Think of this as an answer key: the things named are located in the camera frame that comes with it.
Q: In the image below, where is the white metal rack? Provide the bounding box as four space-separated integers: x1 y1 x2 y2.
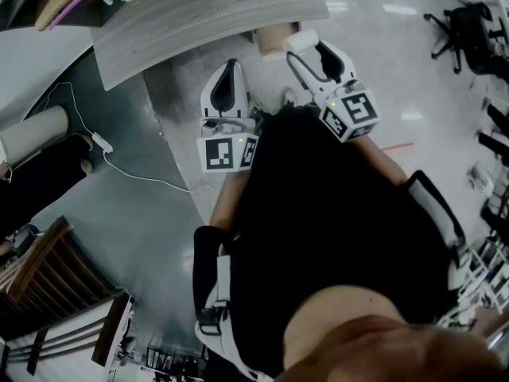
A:
457 236 509 310

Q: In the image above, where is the black office chair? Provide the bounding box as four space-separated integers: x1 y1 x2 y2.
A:
422 2 509 76

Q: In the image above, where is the person's black clothing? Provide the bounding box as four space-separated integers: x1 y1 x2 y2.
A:
228 107 459 378

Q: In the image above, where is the beige cylindrical pillar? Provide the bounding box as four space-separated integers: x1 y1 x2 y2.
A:
0 104 73 169

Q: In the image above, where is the white power strip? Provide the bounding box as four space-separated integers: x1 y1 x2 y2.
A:
91 131 115 154

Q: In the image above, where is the grey wooden desk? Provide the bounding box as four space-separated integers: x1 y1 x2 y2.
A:
90 0 332 92

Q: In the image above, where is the white charger cable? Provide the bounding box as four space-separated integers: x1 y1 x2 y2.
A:
103 149 192 194

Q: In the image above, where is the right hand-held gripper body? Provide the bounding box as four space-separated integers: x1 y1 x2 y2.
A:
313 78 381 143

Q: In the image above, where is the brown wooden chair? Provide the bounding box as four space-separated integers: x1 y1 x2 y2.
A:
0 214 135 376

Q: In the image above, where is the cardboard box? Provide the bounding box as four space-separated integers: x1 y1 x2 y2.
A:
254 21 301 63

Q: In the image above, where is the white curved table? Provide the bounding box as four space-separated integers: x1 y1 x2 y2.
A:
0 25 97 134

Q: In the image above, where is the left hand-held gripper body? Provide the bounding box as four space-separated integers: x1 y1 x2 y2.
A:
196 116 262 173

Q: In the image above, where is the person's chin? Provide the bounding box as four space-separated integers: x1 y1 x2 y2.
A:
274 314 503 382

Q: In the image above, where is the small white floor object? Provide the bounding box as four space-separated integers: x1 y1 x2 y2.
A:
468 165 495 197

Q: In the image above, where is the person's right forearm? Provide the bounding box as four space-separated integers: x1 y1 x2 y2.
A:
356 137 409 187

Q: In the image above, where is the black white shoulder strap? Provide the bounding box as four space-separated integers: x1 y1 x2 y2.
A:
192 225 276 382
405 170 472 294

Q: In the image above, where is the person's left forearm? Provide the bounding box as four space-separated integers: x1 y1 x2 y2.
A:
208 170 252 231

